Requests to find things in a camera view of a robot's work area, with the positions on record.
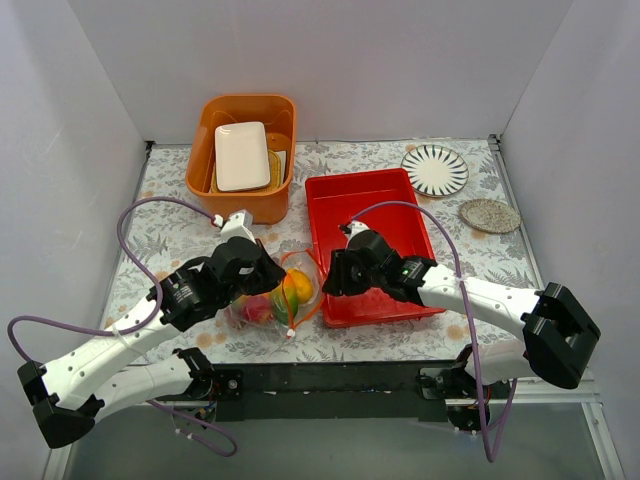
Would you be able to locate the red apple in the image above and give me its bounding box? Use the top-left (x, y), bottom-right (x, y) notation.
top-left (240, 295), bottom-right (273, 324)

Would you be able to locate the red green mango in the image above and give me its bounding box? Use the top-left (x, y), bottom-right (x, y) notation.
top-left (269, 268), bottom-right (315, 325)

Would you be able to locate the clear zip top bag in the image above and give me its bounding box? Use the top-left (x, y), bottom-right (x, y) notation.
top-left (224, 249), bottom-right (325, 339)

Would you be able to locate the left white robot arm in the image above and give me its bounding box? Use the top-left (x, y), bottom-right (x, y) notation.
top-left (17, 237), bottom-right (285, 449)

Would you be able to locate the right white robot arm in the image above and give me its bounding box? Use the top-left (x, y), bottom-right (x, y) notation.
top-left (323, 229), bottom-right (601, 398)

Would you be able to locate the red plastic tray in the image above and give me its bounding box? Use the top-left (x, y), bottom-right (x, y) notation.
top-left (305, 168), bottom-right (444, 328)

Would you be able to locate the floral table mat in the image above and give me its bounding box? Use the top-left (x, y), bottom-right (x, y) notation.
top-left (104, 138), bottom-right (542, 363)

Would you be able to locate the yellow woven basket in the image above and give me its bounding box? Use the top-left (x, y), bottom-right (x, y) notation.
top-left (209, 149), bottom-right (283, 193)

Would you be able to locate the orange plastic bin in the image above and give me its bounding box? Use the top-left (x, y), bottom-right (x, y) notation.
top-left (185, 94), bottom-right (297, 225)

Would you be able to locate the striped round plate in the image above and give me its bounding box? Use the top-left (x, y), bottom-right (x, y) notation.
top-left (401, 144), bottom-right (469, 198)

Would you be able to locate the white rectangular plate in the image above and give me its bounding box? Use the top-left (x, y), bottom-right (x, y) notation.
top-left (214, 121), bottom-right (270, 190)

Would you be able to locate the speckled small round plate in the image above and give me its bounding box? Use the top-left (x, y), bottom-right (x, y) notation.
top-left (458, 199), bottom-right (522, 234)

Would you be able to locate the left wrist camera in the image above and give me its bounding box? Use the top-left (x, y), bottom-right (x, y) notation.
top-left (211, 210), bottom-right (255, 242)

